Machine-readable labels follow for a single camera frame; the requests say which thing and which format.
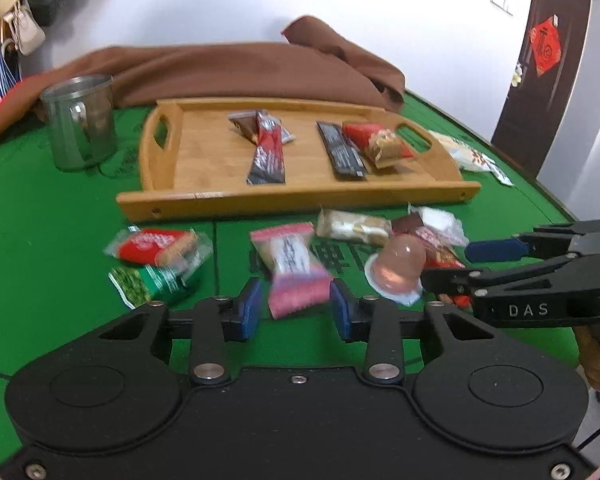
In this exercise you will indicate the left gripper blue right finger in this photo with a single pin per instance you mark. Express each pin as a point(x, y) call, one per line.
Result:
point(375, 321)

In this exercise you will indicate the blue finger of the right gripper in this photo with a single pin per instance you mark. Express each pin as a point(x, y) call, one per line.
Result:
point(453, 285)
point(510, 249)

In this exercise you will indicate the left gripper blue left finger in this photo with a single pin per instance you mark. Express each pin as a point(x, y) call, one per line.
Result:
point(215, 322)

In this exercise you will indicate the red brown chocolate bar packet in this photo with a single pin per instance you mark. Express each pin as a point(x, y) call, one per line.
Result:
point(438, 255)

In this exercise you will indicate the white translucent candy packet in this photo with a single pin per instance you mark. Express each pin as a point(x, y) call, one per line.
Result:
point(447, 227)

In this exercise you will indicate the pink cake packet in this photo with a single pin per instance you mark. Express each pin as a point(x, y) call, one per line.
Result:
point(299, 280)

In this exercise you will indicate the red Biscoff biscuit packet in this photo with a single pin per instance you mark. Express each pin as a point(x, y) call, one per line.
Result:
point(177, 250)

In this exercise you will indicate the green pea snack packet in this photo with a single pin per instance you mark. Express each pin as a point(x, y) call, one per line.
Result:
point(138, 285)

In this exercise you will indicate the red black coffee sachet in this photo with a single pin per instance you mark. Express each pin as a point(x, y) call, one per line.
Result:
point(268, 163)

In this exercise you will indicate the red nut snack packet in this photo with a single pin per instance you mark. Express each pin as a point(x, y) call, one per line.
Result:
point(380, 145)

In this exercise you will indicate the pink jelly cup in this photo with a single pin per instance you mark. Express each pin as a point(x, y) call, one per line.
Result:
point(395, 271)

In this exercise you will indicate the small white sachet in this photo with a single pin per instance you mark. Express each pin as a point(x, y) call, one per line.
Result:
point(500, 176)

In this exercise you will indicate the beige cracker packet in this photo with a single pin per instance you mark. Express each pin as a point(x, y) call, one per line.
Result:
point(343, 225)

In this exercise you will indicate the white red pastry packet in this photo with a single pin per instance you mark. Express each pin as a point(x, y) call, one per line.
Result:
point(465, 157)

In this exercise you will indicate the wooden serving tray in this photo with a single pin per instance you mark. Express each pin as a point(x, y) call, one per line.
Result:
point(194, 164)

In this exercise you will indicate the dark brown door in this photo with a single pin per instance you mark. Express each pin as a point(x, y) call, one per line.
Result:
point(535, 106)

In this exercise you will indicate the black sachet on tray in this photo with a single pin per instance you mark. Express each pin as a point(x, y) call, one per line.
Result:
point(344, 158)

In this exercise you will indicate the brown chocolate bar on tray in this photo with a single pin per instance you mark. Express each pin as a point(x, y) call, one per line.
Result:
point(246, 122)

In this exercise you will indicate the red door decoration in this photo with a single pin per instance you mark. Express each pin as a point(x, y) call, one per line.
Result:
point(545, 45)

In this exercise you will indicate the brown cloth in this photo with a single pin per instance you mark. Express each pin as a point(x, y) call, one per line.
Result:
point(312, 63)

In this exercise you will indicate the stainless steel mug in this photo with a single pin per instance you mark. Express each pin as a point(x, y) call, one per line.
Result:
point(80, 115)

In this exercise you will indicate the white small handbag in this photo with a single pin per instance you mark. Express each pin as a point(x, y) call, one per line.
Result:
point(26, 32)

